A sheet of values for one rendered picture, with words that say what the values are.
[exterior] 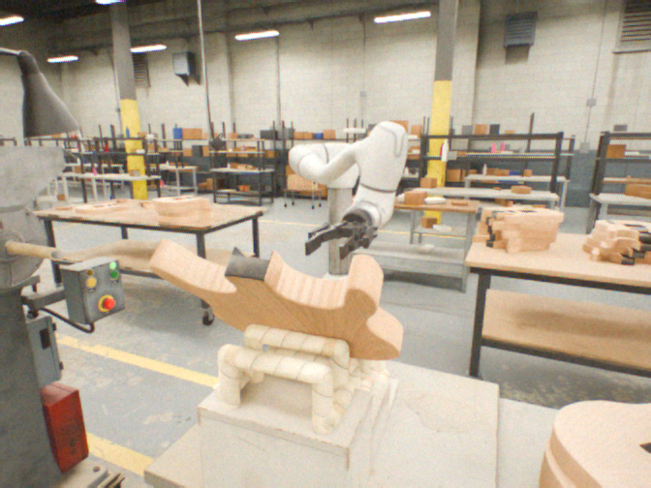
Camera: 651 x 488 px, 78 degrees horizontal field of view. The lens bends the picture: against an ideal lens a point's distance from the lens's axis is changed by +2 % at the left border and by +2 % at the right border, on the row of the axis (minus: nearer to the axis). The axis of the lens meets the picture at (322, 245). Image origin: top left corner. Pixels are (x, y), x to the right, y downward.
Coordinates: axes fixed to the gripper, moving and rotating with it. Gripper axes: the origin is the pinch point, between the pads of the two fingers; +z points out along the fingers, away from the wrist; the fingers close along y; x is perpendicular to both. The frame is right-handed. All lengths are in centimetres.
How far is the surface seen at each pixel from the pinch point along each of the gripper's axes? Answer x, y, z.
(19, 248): -6, 87, 10
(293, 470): -26.8, -5.6, 30.6
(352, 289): 7.8, -17.0, 34.4
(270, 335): -10.4, 3.2, 20.1
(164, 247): 9.3, 11.6, 32.7
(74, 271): -22, 97, -9
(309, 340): -10.2, -4.1, 19.6
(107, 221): -58, 280, -167
